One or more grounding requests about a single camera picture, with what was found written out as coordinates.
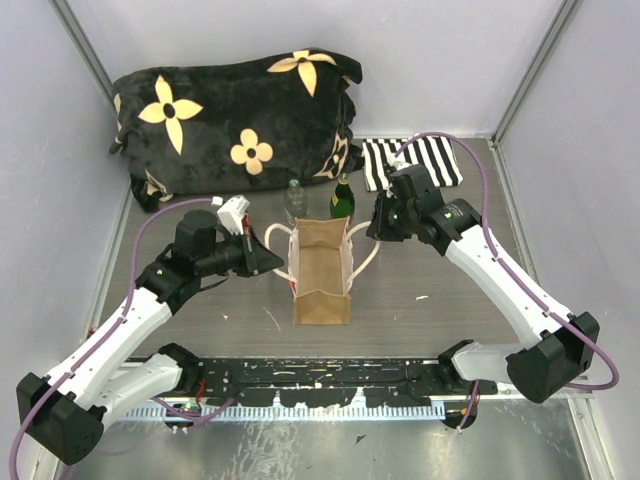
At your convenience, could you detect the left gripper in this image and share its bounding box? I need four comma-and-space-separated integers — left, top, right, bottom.
198, 225, 284, 278

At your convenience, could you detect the green glass bottle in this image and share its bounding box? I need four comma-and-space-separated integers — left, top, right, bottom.
329, 173, 355, 219

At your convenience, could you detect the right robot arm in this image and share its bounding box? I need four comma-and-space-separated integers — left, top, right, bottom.
366, 164, 600, 403

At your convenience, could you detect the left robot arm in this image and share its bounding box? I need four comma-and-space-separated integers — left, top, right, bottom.
16, 207, 284, 465

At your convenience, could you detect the clear glass bottle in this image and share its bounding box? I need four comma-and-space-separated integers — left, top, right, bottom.
285, 179, 308, 226

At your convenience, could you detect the black white striped cloth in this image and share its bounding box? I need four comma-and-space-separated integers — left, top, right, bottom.
362, 136, 463, 192

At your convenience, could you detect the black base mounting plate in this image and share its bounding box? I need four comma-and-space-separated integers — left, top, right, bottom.
166, 357, 473, 408

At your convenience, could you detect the black floral plush blanket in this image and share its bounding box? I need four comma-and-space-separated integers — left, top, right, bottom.
110, 48, 363, 213

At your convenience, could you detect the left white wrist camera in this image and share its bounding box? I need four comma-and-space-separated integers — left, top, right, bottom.
211, 195, 250, 235

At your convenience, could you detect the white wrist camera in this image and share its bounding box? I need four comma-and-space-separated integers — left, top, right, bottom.
384, 156, 413, 192
211, 195, 250, 235

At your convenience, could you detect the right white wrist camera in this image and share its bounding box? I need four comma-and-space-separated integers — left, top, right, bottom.
384, 156, 413, 192

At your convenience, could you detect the aluminium rail frame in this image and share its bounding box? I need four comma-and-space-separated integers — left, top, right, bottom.
48, 357, 596, 422

